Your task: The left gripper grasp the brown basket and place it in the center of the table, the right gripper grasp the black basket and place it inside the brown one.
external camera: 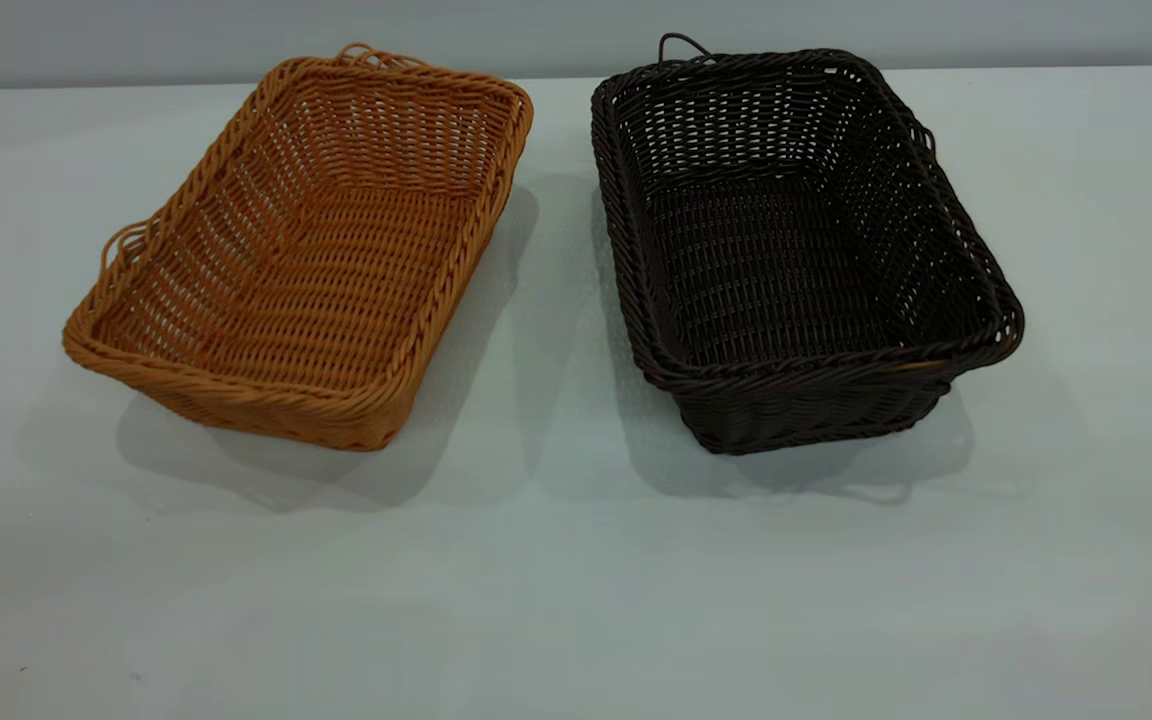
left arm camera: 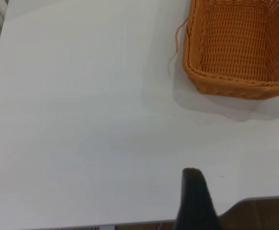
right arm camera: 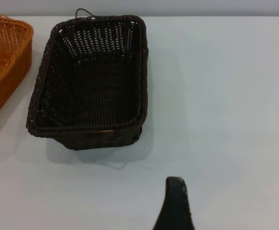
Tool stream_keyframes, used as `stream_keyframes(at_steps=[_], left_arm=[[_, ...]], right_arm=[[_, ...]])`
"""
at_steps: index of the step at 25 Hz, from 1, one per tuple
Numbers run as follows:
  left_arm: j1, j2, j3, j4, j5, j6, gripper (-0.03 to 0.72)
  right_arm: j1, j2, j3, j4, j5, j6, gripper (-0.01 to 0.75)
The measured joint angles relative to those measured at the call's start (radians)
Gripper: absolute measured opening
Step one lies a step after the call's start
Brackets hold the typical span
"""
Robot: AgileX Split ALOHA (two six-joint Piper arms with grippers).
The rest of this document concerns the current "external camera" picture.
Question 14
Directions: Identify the brown wicker basket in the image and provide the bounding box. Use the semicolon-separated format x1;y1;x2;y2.
62;42;535;453

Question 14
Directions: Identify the black wicker basket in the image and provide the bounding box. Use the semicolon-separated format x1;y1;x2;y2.
590;33;1026;457

